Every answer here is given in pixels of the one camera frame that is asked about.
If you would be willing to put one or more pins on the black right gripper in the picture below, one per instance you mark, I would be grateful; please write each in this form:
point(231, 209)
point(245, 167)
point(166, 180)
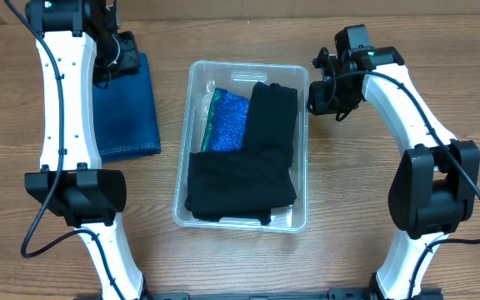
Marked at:
point(320, 107)

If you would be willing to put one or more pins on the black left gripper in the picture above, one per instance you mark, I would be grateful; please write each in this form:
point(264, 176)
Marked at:
point(130, 63)

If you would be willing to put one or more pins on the black cloth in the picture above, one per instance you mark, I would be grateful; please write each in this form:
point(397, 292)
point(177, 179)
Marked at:
point(271, 119)
point(238, 184)

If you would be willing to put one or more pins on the blue denim cloth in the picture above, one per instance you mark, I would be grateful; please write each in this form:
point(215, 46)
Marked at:
point(125, 118)

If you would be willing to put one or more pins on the blue green sequin garment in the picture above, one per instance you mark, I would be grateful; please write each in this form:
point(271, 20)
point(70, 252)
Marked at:
point(226, 122)

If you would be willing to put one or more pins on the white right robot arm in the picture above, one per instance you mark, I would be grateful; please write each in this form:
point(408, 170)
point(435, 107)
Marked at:
point(435, 185)

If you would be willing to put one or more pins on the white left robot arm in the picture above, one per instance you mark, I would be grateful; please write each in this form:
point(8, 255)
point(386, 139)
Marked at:
point(80, 46)

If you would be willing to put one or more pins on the clear plastic storage bin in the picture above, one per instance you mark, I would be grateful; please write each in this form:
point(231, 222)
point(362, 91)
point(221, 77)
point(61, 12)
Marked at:
point(239, 78)

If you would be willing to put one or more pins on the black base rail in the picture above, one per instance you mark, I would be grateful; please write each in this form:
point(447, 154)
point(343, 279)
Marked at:
point(256, 295)

